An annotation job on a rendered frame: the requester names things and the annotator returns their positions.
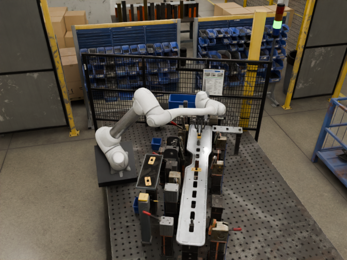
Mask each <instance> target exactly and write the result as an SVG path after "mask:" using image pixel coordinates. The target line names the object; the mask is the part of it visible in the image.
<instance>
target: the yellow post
mask: <svg viewBox="0 0 347 260"><path fill-rule="evenodd" d="M266 13H267V11H266V10H265V9H255V12H254V19H253V27H252V31H251V39H250V46H249V53H248V60H259V57H260V47H261V42H262V37H263V32H264V26H265V19H266ZM255 64H256V66H255ZM247 66H248V67H247V68H246V69H247V72H246V76H248V74H249V76H252V77H251V79H250V77H246V79H245V81H251V82H248V83H247V82H244V84H245V87H244V90H246V88H247V90H249V93H248V91H244V94H243V95H250V94H251V95H253V90H254V87H252V89H251V87H248V86H249V84H250V86H252V84H253V86H255V80H256V78H255V77H256V74H257V73H256V71H257V68H254V67H258V63H253V64H252V63H251V64H250V63H248V65H247ZM252 66H253V69H252ZM249 67H250V69H249ZM254 70H255V73H254ZM249 71H250V72H249ZM251 71H252V73H251ZM253 77H254V79H253ZM252 81H254V82H253V83H252ZM247 85H248V86H247ZM251 91H252V92H251ZM244 102H245V104H244ZM247 103H248V104H247ZM251 103H252V100H250V102H249V100H245V99H244V100H243V101H242V105H241V106H242V109H241V113H240V114H241V116H243V118H242V117H240V119H239V120H244V118H245V120H244V121H240V123H239V124H241V123H242V124H246V125H244V127H248V122H249V115H250V113H248V116H247V113H245V111H246V112H250V109H246V108H248V107H249V108H251V105H249V104H251ZM246 104H247V106H246ZM243 108H244V111H243ZM242 112H244V113H242ZM245 116H246V117H245ZM246 120H247V122H246Z"/></svg>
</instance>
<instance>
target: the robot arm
mask: <svg viewBox="0 0 347 260"><path fill-rule="evenodd" d="M134 99H135V100H134V103H133V107H132V108H131V109H130V110H129V111H128V112H127V113H126V114H125V115H124V116H123V117H122V118H121V119H120V120H119V121H118V122H117V123H116V124H115V125H114V126H113V127H106V126H105V127H101V128H99V129H98V130H97V131H96V141H97V143H98V145H99V147H100V149H101V150H102V152H103V153H104V154H105V156H106V158H107V160H108V162H109V163H110V167H111V174H114V173H118V172H119V175H120V177H122V172H124V171H130V170H131V169H130V166H129V160H128V152H125V151H124V150H123V148H122V147H121V146H120V144H119V142H120V140H121V135H122V134H123V133H124V132H126V131H127V130H128V129H129V128H130V127H131V126H132V125H133V124H134V123H135V122H136V121H137V120H138V119H139V118H140V117H141V116H144V115H146V117H147V124H148V125H149V126H150V127H159V126H163V125H165V124H167V123H168V122H170V121H171V120H172V119H174V118H175V117H177V116H191V115H196V118H195V119H193V122H194V126H195V129H196V130H197V133H199V128H198V126H199V123H201V129H200V136H201V133H202V130H203V129H204V128H205V125H206V123H207V120H206V119H205V118H204V116H205V115H211V116H212V115H215V116H216V115H218V116H222V115H223V114H224V113H225V112H226V107H225V105H223V104H222V103H220V102H218V101H215V100H211V99H209V98H208V96H207V94H206V93H205V92H203V91H200V92H198V93H197V94H196V98H195V106H196V108H175V109H169V110H163V109H162V107H161V106H160V105H159V103H158V101H157V99H156V98H155V96H154V95H153V94H152V93H151V92H150V91H149V90H148V89H146V88H140V89H138V90H136V91H135V93H134ZM195 121H197V122H198V123H197V127H196V122H195ZM203 121H204V126H203V128H202V123H203Z"/></svg>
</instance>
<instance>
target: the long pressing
mask: <svg viewBox="0 0 347 260"><path fill-rule="evenodd" d="M198 140H200V145H197V141H198ZM196 149H200V152H197V151H196ZM186 150H187V151H188V152H189V153H191V154H192V156H193V157H192V164H191V165H189V166H187V167H186V168H185V172H184V180H183V188H182V196H181V203H180V211H179V219H178V227H177V235H176V241H177V243H178V244H180V245H188V246H198V247H201V246H203V245H204V243H205V238H206V212H207V186H208V160H209V155H210V154H211V152H212V127H211V126H208V125H206V126H205V128H204V129H203V130H202V133H201V139H199V138H197V130H196V129H195V126H194V125H192V124H191V125H190V126H189V131H188V139H187V147H186ZM196 154H199V158H196ZM196 160H198V161H199V166H198V168H201V171H198V180H194V172H195V171H191V168H194V167H195V161H196ZM189 179H190V180H189ZM193 182H197V188H193ZM193 191H197V193H196V198H193V197H192V194H193ZM187 198H188V199H187ZM192 201H196V206H195V208H191V205H192ZM191 212H195V219H194V223H193V224H194V231H193V232H189V228H190V223H191V220H190V216H191ZM191 224H192V223H191Z"/></svg>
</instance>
